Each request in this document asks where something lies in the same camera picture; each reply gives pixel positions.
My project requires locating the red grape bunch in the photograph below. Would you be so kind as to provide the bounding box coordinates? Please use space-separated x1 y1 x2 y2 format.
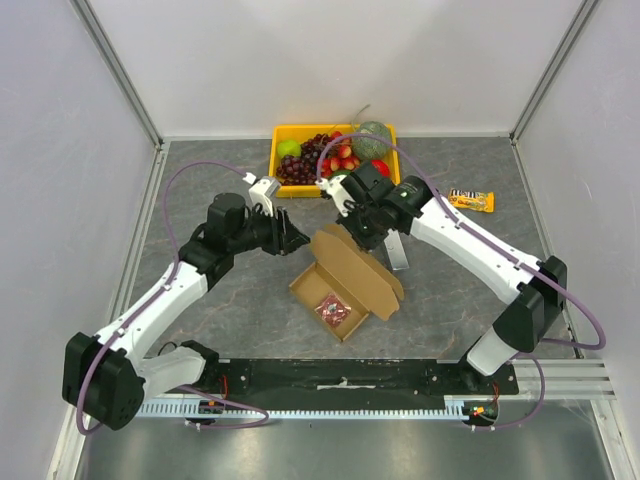
320 138 361 178

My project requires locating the silver toothpaste box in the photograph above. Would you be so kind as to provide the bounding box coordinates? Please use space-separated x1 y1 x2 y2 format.
384 230 409 271

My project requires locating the upper purple grape bunch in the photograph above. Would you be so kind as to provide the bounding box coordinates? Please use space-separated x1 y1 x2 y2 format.
301 134 330 160

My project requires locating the green avocado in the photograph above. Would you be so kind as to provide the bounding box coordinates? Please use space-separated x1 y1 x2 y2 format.
329 169 351 178

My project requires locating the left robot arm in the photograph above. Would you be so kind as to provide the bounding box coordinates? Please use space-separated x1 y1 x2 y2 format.
62 193 310 435

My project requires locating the dark purple grape bunch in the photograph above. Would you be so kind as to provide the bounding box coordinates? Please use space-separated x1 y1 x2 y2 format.
276 155 317 186

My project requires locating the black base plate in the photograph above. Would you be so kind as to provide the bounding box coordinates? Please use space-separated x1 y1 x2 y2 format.
195 358 519 397

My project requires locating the red apple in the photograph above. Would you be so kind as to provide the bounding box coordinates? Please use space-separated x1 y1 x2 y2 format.
371 159 391 178

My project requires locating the netted green melon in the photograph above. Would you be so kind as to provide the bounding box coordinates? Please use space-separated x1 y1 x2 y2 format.
352 121 392 161

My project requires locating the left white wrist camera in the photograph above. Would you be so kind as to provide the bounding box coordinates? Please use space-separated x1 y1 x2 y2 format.
243 173 280 217

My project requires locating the yellow plastic bin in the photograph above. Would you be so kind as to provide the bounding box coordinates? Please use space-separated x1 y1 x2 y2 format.
267 123 403 200

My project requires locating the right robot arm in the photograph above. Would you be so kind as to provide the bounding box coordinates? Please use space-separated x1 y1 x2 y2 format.
322 165 567 394

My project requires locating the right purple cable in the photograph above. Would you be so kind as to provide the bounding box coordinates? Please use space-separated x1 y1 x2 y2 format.
315 130 607 432

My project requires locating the red sachet packet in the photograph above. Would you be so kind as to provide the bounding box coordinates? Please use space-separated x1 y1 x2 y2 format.
314 293 352 328

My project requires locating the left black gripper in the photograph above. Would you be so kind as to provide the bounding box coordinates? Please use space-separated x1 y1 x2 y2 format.
229 202 310 257

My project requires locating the slotted cable duct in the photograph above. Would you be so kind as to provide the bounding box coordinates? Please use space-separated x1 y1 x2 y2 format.
136 395 469 421

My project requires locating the yellow candy bag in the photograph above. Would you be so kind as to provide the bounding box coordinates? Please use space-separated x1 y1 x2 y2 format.
447 189 495 213

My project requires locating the green apple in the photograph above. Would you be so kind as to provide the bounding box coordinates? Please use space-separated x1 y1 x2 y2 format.
276 139 302 159

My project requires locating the brown cardboard box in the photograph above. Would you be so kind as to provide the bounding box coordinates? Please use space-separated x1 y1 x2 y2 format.
290 224 405 342

